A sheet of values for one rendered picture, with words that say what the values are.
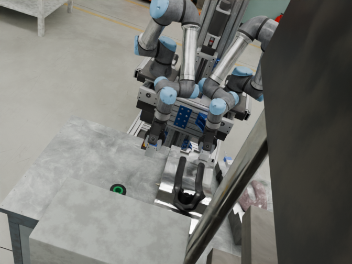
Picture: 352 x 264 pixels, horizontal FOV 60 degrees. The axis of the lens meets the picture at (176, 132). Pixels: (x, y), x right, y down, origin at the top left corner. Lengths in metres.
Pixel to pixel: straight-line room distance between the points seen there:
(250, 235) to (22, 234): 1.23
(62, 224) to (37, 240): 0.05
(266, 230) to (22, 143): 2.45
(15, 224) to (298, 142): 1.43
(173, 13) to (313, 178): 1.33
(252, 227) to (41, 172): 1.16
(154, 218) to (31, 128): 2.42
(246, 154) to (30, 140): 2.42
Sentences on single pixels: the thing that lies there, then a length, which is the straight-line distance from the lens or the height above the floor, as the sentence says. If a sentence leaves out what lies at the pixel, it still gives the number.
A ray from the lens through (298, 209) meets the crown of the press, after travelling 0.29.
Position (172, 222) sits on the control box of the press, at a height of 1.47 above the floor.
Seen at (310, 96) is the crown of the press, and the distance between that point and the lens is 0.35.
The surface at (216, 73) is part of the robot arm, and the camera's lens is 1.58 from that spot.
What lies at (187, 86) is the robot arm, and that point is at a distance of 1.50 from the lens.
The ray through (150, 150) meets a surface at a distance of 1.57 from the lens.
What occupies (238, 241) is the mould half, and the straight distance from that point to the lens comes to 1.56.
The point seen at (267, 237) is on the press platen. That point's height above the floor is 1.54.
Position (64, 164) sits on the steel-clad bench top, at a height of 0.80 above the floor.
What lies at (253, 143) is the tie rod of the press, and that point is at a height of 1.67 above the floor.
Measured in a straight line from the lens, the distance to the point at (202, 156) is 1.70.
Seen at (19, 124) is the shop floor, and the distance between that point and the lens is 3.06.
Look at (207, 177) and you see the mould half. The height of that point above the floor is 0.88.
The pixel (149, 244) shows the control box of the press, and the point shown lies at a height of 1.47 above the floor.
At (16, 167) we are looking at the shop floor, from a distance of 2.70.
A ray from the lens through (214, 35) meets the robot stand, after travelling 1.93.
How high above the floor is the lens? 2.04
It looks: 39 degrees down
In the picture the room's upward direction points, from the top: 20 degrees clockwise
